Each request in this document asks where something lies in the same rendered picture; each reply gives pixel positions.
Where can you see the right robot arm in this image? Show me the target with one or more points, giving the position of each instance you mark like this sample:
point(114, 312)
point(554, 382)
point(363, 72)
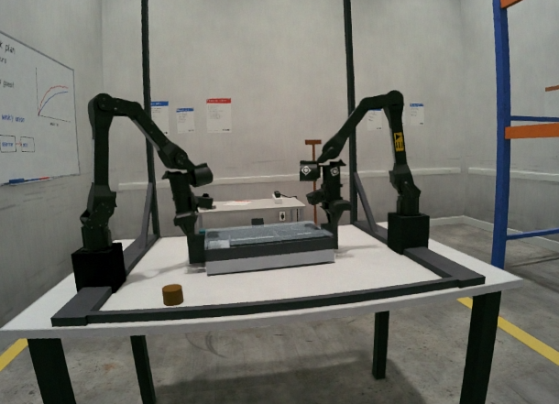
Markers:
point(101, 200)

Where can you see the brown cylinder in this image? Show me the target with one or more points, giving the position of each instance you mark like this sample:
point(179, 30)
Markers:
point(172, 295)

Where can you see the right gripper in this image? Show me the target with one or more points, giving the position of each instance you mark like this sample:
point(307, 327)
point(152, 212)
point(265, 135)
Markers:
point(185, 216)

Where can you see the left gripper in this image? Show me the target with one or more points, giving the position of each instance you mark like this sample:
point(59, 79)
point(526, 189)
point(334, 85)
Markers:
point(336, 202)

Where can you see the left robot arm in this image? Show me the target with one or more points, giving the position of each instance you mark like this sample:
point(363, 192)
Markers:
point(400, 177)

